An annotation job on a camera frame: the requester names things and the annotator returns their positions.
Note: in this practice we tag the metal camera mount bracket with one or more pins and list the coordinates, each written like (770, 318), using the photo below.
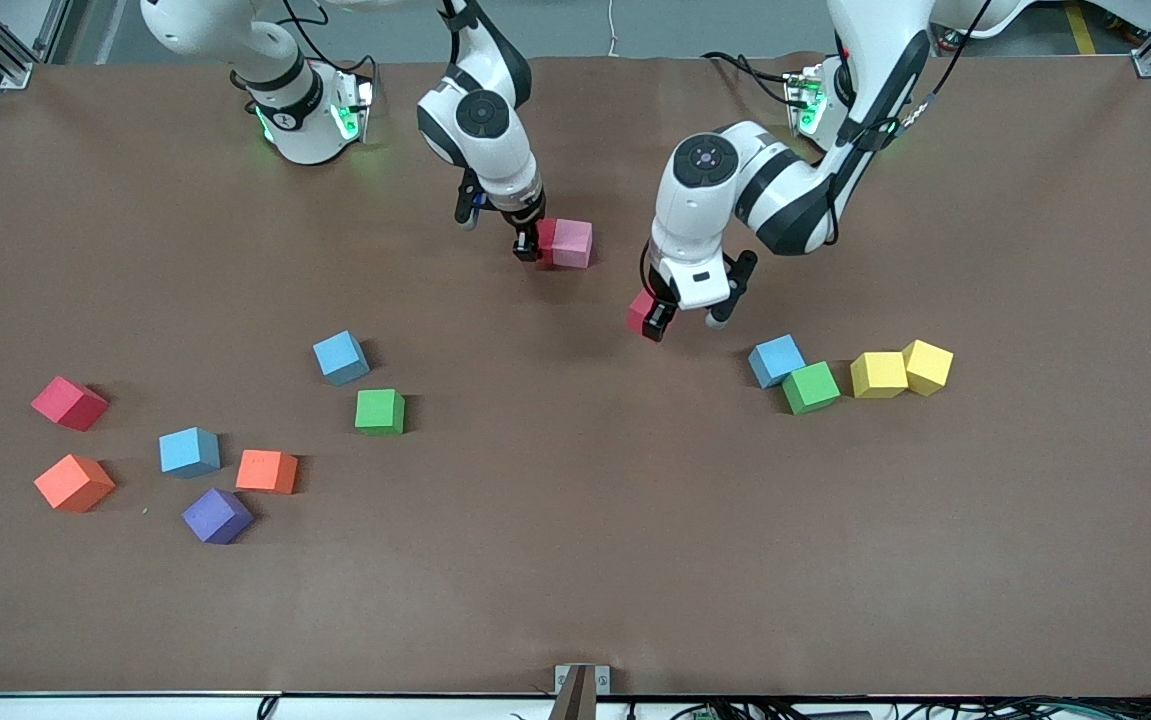
(580, 690)

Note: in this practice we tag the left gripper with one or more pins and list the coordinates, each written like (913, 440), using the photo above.
(659, 317)

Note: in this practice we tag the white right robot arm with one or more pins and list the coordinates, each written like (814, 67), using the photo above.
(485, 130)

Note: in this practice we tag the orange foam cube with dents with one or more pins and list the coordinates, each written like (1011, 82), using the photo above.
(267, 471)

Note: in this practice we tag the yellow foam cube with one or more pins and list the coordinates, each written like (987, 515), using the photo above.
(928, 366)
(878, 374)

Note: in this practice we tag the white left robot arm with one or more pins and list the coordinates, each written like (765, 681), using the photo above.
(785, 195)

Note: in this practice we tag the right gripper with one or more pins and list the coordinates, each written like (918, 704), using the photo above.
(528, 228)

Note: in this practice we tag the green foam cube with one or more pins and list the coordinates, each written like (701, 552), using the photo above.
(380, 411)
(811, 387)

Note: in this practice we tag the purple foam cube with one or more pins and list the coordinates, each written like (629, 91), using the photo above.
(217, 516)

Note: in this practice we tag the table cover mat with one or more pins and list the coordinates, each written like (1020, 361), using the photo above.
(575, 580)

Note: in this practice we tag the pink foam cube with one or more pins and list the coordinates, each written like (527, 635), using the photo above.
(573, 245)

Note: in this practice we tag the red foam cube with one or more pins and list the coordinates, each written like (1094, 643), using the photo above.
(69, 403)
(638, 312)
(546, 232)

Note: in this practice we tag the blue foam cube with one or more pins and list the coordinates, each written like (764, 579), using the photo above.
(189, 451)
(776, 360)
(341, 357)

